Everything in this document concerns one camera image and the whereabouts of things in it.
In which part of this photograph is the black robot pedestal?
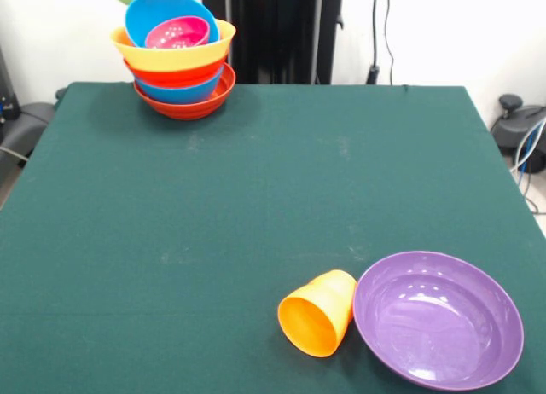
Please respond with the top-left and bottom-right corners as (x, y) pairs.
(200, 0), (345, 86)

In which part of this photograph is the red-orange plastic bowl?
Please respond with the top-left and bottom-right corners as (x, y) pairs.
(133, 63), (237, 121)
(123, 55), (229, 89)

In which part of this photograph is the dark green tablecloth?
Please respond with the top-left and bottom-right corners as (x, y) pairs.
(0, 81), (546, 394)

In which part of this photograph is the black wheeled base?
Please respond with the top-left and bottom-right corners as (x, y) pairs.
(0, 43), (56, 160)
(490, 94), (546, 174)

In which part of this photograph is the black wall cable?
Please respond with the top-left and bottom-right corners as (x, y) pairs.
(365, 0), (396, 86)

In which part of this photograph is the orange plastic cup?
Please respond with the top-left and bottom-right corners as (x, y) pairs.
(277, 269), (358, 359)

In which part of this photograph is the blue and white cable bundle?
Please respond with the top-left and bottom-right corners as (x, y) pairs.
(509, 116), (546, 216)

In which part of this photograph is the purple plastic bowl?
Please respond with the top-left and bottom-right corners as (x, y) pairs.
(352, 251), (525, 391)

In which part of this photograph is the pink plastic bowl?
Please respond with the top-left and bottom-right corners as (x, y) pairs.
(144, 15), (211, 49)

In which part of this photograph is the large orange plastic bowl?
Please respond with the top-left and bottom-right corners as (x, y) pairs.
(110, 18), (237, 73)

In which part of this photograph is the blue plastic bowl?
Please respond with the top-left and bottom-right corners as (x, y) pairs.
(135, 65), (226, 105)
(124, 0), (221, 49)

